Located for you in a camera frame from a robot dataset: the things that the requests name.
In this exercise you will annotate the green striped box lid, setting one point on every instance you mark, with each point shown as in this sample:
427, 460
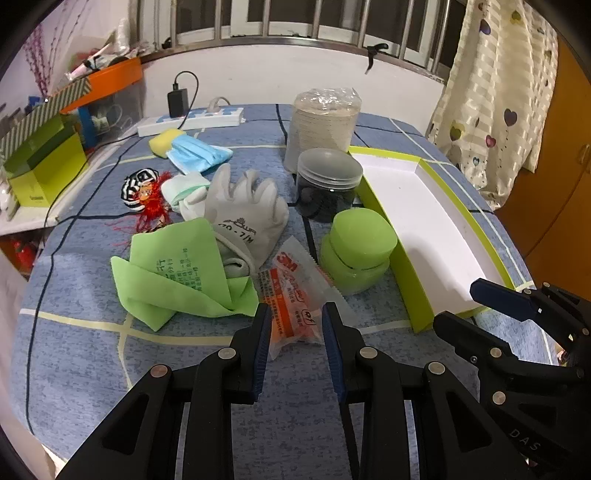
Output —
41, 114

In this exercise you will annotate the window security bars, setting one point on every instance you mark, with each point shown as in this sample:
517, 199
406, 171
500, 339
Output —
421, 36

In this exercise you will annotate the pink artificial flower branches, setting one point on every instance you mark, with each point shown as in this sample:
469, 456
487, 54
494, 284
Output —
44, 45

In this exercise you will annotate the lime green cardboard box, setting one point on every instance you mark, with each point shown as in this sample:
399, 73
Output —
45, 163

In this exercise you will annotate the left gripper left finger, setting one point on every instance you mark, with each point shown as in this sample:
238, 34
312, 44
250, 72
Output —
177, 423

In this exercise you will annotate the red tassel ornament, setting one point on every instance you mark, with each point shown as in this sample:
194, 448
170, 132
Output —
155, 215

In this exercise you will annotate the grey work glove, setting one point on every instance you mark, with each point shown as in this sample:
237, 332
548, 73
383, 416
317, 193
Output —
247, 216

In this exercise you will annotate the green cleaning cloth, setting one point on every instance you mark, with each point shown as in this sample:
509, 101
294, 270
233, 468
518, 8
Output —
178, 269

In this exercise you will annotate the wooden wardrobe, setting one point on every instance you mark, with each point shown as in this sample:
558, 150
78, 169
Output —
548, 212

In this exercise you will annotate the black charger with cable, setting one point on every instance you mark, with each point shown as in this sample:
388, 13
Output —
179, 106

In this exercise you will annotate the yellow sponge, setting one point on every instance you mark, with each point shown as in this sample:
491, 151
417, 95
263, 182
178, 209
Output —
161, 143

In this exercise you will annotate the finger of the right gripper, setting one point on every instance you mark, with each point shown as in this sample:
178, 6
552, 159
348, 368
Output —
470, 342
504, 300

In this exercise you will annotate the green plastic jar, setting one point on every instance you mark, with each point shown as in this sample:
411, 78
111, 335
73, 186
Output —
356, 252

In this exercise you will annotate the white green-trimmed sock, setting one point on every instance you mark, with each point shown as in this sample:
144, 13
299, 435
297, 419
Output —
186, 194

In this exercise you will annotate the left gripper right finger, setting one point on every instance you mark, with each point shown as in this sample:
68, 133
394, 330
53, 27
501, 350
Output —
456, 437

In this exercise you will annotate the orange lidded storage bin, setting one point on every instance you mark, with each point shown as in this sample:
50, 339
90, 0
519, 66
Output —
109, 81

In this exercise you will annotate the blue face masks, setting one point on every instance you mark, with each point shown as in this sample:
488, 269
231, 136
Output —
190, 155

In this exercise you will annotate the white power strip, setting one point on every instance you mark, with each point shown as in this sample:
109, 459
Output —
226, 116

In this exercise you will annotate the green white shallow box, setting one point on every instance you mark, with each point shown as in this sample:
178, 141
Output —
442, 249

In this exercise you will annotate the heart patterned curtain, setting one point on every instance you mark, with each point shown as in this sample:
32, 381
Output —
490, 118

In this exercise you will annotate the black white striped ball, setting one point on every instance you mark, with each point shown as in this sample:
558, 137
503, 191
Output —
137, 188

